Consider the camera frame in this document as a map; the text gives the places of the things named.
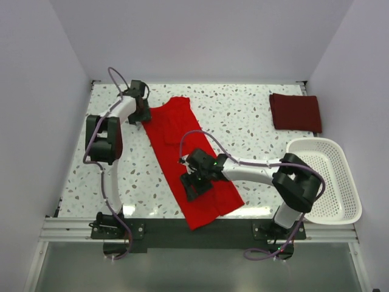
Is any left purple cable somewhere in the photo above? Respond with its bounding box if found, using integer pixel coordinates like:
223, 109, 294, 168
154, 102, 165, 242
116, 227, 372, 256
83, 67, 134, 261

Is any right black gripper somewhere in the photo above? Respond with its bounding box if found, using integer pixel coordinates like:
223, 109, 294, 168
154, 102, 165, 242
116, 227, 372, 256
180, 167, 213, 202

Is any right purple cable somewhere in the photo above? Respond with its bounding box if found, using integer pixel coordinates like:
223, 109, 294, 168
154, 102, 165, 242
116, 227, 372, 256
177, 130, 326, 262

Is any bright red t shirt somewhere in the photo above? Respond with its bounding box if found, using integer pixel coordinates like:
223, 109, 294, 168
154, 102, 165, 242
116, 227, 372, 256
142, 96, 245, 231

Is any white perforated plastic basket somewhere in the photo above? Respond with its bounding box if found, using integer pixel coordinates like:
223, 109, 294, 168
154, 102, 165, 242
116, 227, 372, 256
286, 137, 362, 225

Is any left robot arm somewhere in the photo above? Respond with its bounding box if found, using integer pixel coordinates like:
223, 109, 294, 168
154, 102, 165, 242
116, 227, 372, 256
83, 80, 151, 240

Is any folded dark red t shirt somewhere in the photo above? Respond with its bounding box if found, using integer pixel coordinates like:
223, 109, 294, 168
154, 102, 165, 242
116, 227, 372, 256
269, 93, 322, 133

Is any purple cable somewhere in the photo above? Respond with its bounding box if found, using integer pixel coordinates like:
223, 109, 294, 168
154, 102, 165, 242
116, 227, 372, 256
177, 130, 326, 262
83, 67, 134, 261

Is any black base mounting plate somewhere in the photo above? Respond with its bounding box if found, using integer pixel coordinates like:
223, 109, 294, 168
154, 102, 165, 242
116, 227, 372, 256
89, 213, 306, 259

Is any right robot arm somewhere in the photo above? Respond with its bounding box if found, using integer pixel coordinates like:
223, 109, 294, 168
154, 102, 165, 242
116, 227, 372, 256
179, 148, 326, 239

